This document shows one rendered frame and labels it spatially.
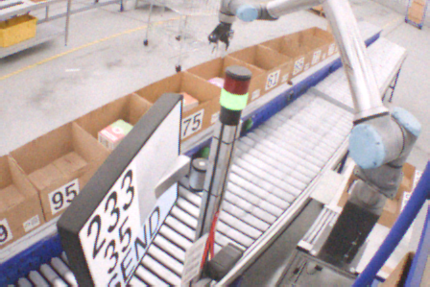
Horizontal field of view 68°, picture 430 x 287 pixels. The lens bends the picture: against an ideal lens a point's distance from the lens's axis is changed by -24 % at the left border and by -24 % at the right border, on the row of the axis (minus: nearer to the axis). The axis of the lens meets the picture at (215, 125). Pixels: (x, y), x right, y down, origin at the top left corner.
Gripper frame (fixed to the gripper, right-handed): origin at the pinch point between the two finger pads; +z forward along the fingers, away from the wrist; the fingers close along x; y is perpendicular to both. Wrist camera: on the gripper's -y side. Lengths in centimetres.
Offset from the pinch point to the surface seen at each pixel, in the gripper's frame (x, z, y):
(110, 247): -47, -36, -138
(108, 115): 25, 21, -52
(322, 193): -78, 39, -12
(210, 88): -1.4, 19.5, -1.2
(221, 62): 11.9, 25.4, 36.9
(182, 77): 16.8, 21.8, 1.2
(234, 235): -52, 38, -62
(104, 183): -43, -48, -134
